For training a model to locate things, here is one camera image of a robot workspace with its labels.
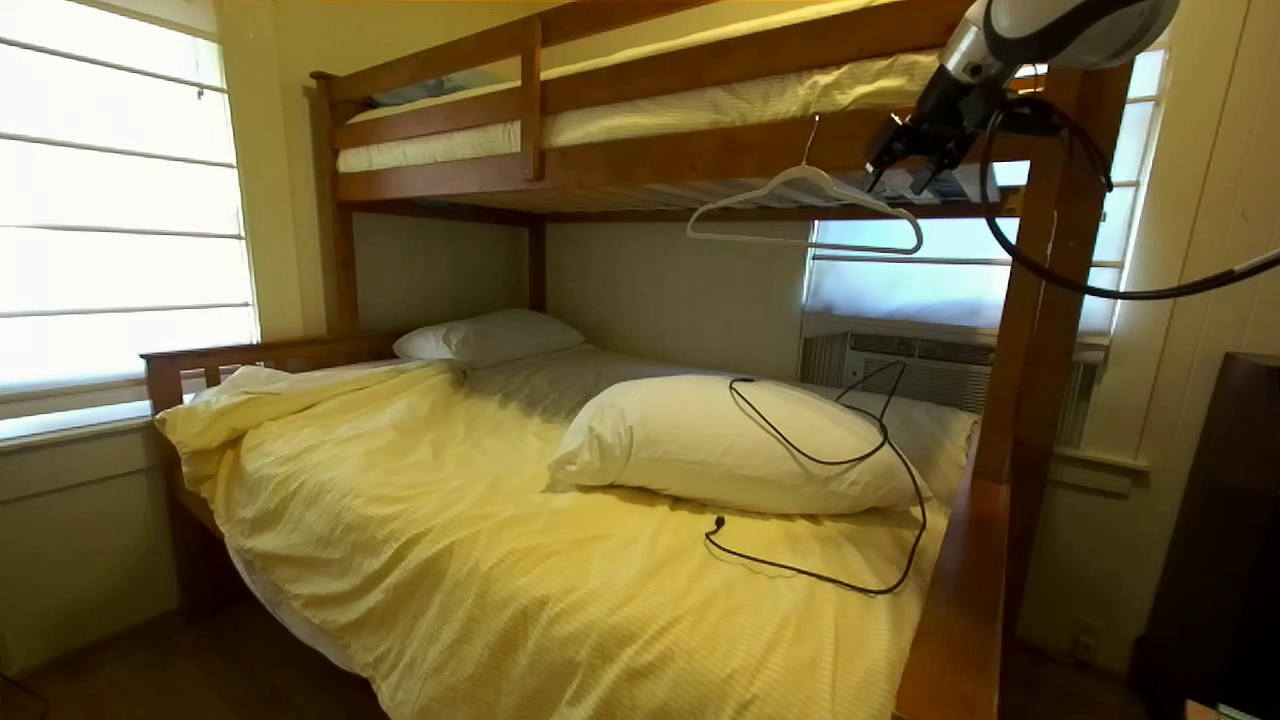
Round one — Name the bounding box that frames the small white pillow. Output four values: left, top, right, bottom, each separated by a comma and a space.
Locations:
393, 310, 594, 373

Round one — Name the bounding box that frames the large white pillow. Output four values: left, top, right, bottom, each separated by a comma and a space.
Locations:
550, 373, 931, 522

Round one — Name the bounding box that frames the white bunk mattress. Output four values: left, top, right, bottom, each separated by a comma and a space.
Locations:
338, 49, 946, 178

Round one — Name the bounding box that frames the white window air conditioner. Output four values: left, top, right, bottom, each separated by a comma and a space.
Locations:
801, 330, 1114, 421

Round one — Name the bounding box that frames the wooden bunk bed frame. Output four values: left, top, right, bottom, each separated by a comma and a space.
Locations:
139, 0, 1154, 720

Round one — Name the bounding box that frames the wide white window blind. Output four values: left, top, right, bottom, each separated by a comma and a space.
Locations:
0, 0, 264, 421

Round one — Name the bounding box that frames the yellow blanket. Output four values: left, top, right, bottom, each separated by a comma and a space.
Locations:
156, 356, 954, 720

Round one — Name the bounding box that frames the white wire clothes hanger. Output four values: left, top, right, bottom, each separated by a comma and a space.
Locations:
685, 115, 929, 262

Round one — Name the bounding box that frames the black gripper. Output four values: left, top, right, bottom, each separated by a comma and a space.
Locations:
866, 69, 1001, 195

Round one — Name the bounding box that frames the dark wooden cabinet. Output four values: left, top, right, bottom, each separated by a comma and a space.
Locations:
1135, 347, 1280, 720

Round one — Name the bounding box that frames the grey bunk pillow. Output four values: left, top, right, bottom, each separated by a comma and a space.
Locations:
367, 74, 499, 112

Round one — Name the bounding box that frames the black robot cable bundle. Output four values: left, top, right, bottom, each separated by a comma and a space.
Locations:
976, 98, 1280, 306

